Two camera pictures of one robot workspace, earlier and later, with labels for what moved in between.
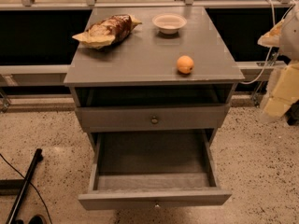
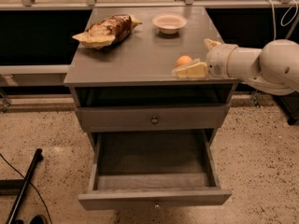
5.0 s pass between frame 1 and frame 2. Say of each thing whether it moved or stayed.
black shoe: stayed
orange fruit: stayed
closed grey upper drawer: stayed
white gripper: moved
